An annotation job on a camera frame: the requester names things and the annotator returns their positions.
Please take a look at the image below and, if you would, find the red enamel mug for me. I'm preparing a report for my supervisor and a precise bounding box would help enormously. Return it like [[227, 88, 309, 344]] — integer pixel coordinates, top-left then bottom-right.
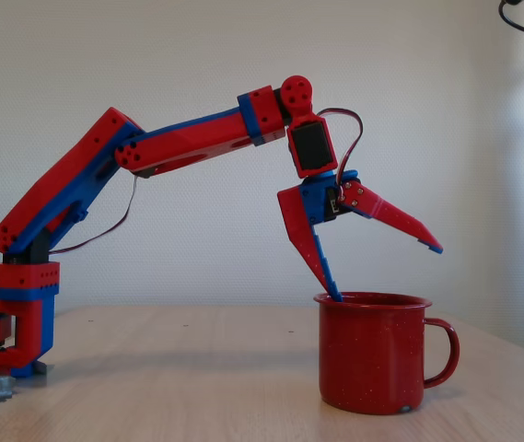
[[312, 291, 460, 415]]

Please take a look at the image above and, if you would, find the white red black servo cable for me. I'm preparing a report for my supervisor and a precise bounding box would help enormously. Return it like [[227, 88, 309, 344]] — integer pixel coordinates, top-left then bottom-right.
[[311, 107, 365, 185]]

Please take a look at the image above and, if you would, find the thin dark arm cable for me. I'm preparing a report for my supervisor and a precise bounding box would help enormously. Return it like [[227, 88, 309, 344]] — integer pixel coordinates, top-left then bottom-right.
[[48, 172, 139, 255]]

